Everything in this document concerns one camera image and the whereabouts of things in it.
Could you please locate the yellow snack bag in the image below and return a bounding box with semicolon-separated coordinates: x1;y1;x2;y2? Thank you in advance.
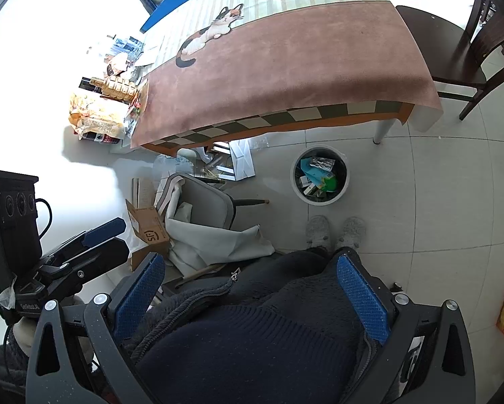
69;92;129;135

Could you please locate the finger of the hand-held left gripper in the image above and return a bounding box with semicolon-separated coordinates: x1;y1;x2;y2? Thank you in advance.
43;217;127;262
41;238;130;289

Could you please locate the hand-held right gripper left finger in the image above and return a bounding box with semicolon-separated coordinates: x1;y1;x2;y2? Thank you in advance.
26;251;167;404

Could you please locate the person's dark clothing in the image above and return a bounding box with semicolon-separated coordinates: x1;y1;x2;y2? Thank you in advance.
121;246;387;404

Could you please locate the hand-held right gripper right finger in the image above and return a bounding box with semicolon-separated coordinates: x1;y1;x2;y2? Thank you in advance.
335;247;476;404

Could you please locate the person's left forearm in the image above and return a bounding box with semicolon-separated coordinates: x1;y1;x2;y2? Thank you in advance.
0;315;40;388

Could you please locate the table with cat tablecloth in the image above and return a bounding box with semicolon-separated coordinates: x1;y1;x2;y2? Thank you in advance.
130;0;444;152

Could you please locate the grey fluffy slipper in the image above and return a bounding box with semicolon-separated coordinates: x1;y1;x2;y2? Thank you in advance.
338;216;366;250
306;215;332;250

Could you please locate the white trash bin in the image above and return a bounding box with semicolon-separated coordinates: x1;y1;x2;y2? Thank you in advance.
290;145;350;206

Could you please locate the grey upholstered chair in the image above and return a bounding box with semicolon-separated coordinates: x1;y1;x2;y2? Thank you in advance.
153;172;270;232

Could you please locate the brown cardboard box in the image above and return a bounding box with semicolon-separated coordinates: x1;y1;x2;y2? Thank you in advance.
126;199;170;272

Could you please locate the dark wooden chair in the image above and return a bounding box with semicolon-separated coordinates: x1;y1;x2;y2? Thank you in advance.
396;0;504;121

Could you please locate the white cloth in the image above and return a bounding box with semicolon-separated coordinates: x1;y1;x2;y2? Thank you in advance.
163;202;278;278

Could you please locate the blue board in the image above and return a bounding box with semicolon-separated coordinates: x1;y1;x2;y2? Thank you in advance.
139;0;212;34

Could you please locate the gold patterned box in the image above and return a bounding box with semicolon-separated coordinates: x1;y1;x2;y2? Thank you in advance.
101;76;140;104

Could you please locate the black cable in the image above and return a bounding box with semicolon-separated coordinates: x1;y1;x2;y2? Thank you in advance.
33;197;53;238

